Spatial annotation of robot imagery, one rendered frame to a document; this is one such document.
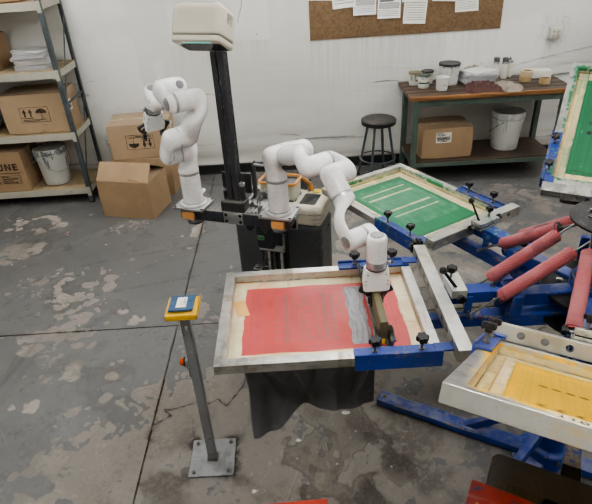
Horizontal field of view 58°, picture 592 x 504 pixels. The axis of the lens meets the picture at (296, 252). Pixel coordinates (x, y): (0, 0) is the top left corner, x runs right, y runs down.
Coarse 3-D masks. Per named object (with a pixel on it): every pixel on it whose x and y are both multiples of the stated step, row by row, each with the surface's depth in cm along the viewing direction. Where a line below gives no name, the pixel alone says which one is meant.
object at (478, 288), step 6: (468, 288) 204; (474, 288) 203; (480, 288) 203; (486, 288) 203; (468, 294) 202; (474, 294) 202; (480, 294) 202; (486, 294) 202; (492, 294) 202; (456, 300) 203; (474, 300) 203; (480, 300) 203; (486, 300) 203
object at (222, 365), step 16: (240, 272) 231; (256, 272) 230; (272, 272) 230; (288, 272) 229; (304, 272) 228; (320, 272) 228; (336, 272) 229; (352, 272) 229; (400, 272) 230; (224, 288) 221; (416, 288) 214; (224, 304) 212; (416, 304) 205; (224, 320) 203; (224, 336) 195; (432, 336) 189; (224, 352) 187; (336, 352) 184; (352, 352) 184; (224, 368) 182; (240, 368) 182; (256, 368) 182; (272, 368) 183; (288, 368) 183; (304, 368) 183; (320, 368) 183
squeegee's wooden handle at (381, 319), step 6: (372, 294) 201; (378, 294) 200; (372, 300) 202; (378, 300) 197; (372, 306) 203; (378, 306) 194; (378, 312) 191; (384, 312) 191; (378, 318) 190; (384, 318) 188; (378, 324) 190; (384, 324) 187; (378, 330) 191; (384, 330) 188; (384, 336) 189
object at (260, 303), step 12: (276, 288) 225; (288, 288) 225; (300, 288) 224; (312, 288) 224; (324, 288) 223; (336, 288) 223; (252, 300) 219; (264, 300) 218; (336, 300) 216; (384, 300) 214; (396, 300) 214; (252, 312) 212; (264, 312) 212; (336, 312) 209
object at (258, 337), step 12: (396, 312) 207; (252, 324) 206; (264, 324) 205; (348, 324) 202; (396, 324) 201; (252, 336) 199; (264, 336) 199; (348, 336) 197; (396, 336) 195; (408, 336) 195; (252, 348) 194; (264, 348) 193; (276, 348) 193; (288, 348) 193; (300, 348) 192; (312, 348) 192; (324, 348) 192; (336, 348) 191; (348, 348) 191
